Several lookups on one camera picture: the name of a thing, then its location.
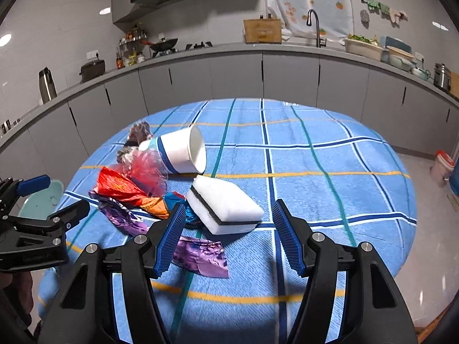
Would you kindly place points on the hanging grey scrubber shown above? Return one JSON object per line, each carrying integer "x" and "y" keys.
{"x": 364, "y": 16}

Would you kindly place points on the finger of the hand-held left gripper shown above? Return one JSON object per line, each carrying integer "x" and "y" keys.
{"x": 71, "y": 211}
{"x": 34, "y": 183}

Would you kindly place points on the cream basin with green vegetables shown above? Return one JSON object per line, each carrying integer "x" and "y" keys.
{"x": 362, "y": 50}

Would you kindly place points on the white blue-striped paper cup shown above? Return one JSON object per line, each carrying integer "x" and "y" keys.
{"x": 179, "y": 150}

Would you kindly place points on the dark metal faucet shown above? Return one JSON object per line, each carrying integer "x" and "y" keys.
{"x": 318, "y": 32}

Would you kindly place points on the hanging kitchen towels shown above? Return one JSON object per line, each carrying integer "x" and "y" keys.
{"x": 380, "y": 6}

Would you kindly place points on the stainless steel pot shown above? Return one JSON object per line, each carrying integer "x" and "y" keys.
{"x": 441, "y": 77}

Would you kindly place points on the dark sauce bottle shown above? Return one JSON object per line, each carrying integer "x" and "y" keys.
{"x": 119, "y": 62}

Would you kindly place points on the white sponge with black layer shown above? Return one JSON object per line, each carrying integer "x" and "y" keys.
{"x": 226, "y": 200}

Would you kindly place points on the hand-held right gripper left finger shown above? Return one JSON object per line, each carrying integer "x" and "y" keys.
{"x": 170, "y": 243}

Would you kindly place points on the black gas stove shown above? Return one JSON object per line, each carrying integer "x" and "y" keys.
{"x": 199, "y": 46}

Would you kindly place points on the plastic jar with red lid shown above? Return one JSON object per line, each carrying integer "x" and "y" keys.
{"x": 441, "y": 170}

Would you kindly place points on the corner spice rack with bottles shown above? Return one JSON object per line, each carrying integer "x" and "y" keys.
{"x": 134, "y": 37}

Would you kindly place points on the wooden knife block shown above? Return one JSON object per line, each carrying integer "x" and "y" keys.
{"x": 261, "y": 30}

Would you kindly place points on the teal metal bucket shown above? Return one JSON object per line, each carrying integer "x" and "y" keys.
{"x": 43, "y": 197}

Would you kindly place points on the plaid wrapper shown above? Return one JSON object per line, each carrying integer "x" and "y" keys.
{"x": 140, "y": 132}

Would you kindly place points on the clear pink plastic bag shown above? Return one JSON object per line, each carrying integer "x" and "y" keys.
{"x": 147, "y": 172}

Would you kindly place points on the grey kitchen base cabinets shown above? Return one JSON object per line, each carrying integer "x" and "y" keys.
{"x": 233, "y": 75}

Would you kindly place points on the light blue plastic board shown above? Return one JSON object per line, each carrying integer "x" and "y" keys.
{"x": 394, "y": 43}

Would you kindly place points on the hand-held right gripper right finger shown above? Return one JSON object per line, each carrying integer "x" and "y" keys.
{"x": 288, "y": 236}

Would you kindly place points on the dark rice cooker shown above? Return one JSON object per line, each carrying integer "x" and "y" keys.
{"x": 92, "y": 71}

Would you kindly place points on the blue plaid tablecloth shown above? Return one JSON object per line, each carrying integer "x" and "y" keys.
{"x": 304, "y": 172}

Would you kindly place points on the black wok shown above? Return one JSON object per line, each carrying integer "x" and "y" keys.
{"x": 165, "y": 44}

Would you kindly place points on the stainless steel thermos jug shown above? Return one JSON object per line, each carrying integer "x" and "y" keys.
{"x": 47, "y": 86}

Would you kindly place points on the orange red foil wrapper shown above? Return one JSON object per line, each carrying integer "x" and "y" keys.
{"x": 118, "y": 186}

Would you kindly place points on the small metal cups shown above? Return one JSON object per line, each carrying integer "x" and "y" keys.
{"x": 9, "y": 126}

